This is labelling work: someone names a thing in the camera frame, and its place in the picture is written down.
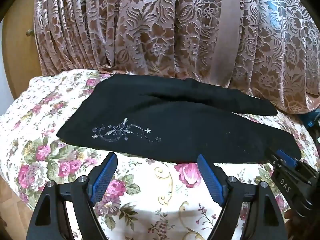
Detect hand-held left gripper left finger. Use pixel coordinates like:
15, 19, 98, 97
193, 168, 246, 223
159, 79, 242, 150
25, 152, 118, 240

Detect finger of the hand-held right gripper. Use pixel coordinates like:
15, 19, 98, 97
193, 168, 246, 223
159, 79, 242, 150
266, 149, 282, 171
276, 149, 298, 168

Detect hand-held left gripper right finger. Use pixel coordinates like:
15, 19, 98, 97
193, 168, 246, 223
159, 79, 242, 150
197, 154, 292, 240

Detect black embroidered pants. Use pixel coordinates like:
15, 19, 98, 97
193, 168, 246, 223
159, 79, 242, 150
56, 74, 302, 164

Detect blue object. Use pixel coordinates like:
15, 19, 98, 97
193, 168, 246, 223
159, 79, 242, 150
303, 112, 320, 133

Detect floral bedspread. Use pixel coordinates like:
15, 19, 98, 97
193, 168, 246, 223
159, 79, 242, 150
0, 69, 320, 240

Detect wooden cabinet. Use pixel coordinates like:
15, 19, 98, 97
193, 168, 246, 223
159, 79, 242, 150
2, 11, 43, 101

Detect brown floral patterned curtain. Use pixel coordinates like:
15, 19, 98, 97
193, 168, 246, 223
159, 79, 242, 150
34, 0, 320, 115

